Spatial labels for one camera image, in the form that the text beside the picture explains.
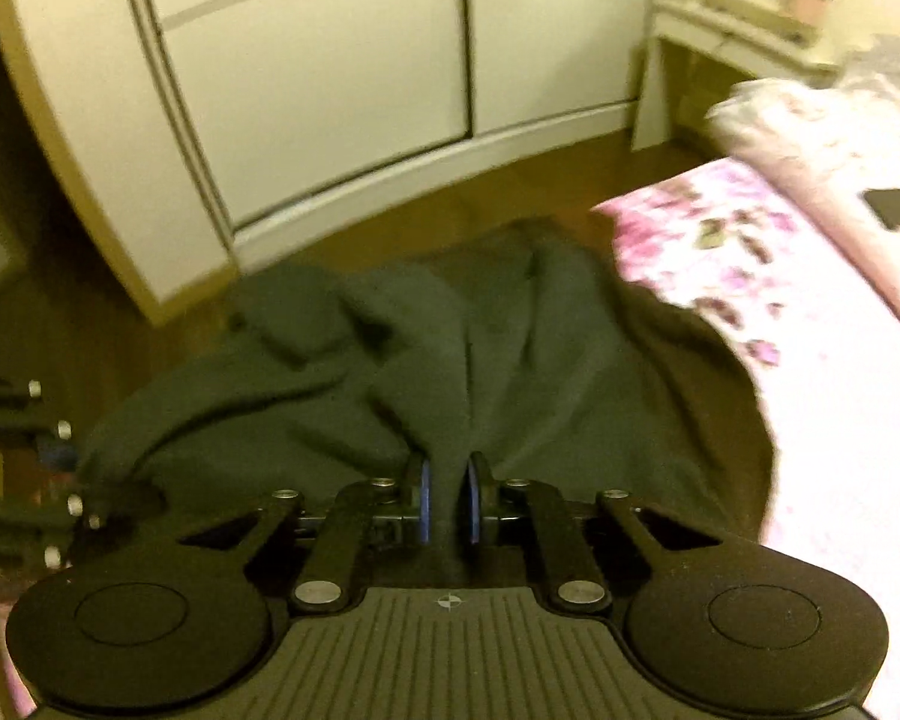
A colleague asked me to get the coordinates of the dark green garment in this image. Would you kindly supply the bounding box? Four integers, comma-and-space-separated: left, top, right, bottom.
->
77, 220, 774, 538

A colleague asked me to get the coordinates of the pink floral bed sheet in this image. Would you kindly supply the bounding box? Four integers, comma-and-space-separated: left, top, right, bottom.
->
598, 160, 900, 718

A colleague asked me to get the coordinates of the cream wardrobe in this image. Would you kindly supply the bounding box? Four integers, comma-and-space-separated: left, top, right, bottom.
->
0, 0, 650, 323

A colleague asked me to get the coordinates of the black phone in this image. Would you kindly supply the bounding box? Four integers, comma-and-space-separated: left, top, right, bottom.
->
862, 188, 900, 231

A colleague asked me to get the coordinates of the light pink quilt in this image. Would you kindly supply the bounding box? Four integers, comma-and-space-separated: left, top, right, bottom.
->
706, 36, 900, 320

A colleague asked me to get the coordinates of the white dressing table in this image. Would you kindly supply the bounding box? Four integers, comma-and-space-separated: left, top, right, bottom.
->
631, 0, 841, 151

